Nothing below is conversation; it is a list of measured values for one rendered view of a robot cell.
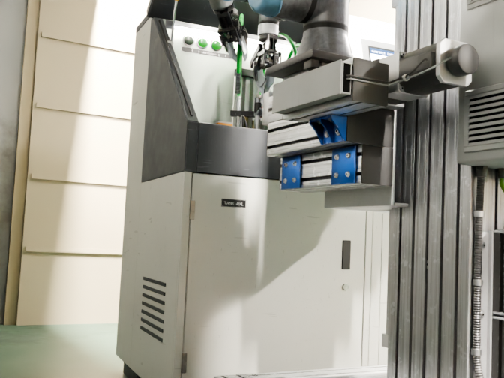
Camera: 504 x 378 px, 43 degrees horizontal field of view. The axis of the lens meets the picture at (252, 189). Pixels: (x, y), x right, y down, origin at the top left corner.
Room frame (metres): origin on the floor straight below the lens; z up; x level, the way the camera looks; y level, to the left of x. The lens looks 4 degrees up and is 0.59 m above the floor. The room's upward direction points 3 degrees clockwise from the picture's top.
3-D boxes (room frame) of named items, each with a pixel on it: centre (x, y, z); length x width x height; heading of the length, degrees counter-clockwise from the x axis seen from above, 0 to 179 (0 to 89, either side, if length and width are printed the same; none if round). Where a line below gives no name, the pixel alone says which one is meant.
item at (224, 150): (2.15, -0.10, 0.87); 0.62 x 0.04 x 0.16; 113
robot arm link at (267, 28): (2.31, -0.04, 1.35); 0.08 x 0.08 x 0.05
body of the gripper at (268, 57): (2.30, -0.04, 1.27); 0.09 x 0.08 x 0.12; 23
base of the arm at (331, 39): (1.62, -0.17, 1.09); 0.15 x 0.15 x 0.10
